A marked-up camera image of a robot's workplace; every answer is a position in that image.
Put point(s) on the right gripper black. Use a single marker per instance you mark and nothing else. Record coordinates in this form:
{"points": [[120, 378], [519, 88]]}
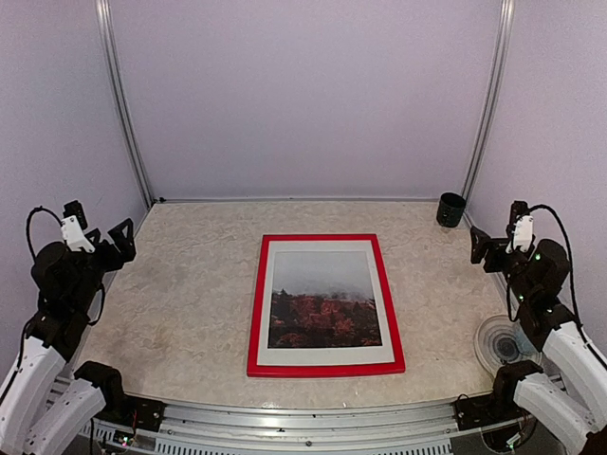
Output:
{"points": [[479, 252]]}

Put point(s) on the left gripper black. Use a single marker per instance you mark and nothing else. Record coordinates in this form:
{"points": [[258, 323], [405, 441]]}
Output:
{"points": [[126, 250]]}

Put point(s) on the wooden photo frame red edge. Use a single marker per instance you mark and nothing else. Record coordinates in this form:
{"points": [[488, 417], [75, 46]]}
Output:
{"points": [[256, 313]]}

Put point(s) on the white mat board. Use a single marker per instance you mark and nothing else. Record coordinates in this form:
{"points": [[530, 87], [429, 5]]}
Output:
{"points": [[327, 355]]}

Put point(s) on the autumn forest photo print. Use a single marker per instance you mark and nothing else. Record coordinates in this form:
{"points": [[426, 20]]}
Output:
{"points": [[322, 300]]}

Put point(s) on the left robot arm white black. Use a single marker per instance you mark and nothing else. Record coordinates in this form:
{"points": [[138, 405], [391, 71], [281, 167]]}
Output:
{"points": [[69, 275]]}

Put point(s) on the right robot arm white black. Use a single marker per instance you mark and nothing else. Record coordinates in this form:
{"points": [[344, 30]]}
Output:
{"points": [[536, 273]]}

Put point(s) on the dark green cup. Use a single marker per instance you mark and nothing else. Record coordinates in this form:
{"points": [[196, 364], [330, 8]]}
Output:
{"points": [[450, 210]]}

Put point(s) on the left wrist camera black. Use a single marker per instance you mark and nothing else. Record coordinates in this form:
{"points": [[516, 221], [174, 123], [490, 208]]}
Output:
{"points": [[73, 225]]}

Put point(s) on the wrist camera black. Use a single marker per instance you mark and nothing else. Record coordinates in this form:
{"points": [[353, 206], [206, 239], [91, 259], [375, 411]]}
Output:
{"points": [[73, 225], [519, 230]]}

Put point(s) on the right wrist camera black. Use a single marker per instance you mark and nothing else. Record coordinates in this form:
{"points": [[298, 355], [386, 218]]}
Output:
{"points": [[519, 230]]}

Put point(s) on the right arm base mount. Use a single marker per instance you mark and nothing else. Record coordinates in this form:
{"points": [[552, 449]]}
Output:
{"points": [[482, 411]]}

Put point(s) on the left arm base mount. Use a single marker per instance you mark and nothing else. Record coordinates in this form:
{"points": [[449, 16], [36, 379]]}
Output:
{"points": [[142, 412]]}

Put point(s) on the left aluminium corner post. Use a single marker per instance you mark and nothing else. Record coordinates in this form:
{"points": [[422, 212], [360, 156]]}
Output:
{"points": [[111, 55]]}

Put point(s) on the aluminium corner post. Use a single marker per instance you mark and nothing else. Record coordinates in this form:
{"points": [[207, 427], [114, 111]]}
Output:
{"points": [[111, 55], [496, 73]]}

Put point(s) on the right aluminium corner post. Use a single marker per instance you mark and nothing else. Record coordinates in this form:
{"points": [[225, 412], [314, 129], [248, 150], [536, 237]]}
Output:
{"points": [[496, 73]]}

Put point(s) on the aluminium front rail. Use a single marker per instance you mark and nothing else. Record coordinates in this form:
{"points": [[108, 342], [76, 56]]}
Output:
{"points": [[424, 428]]}

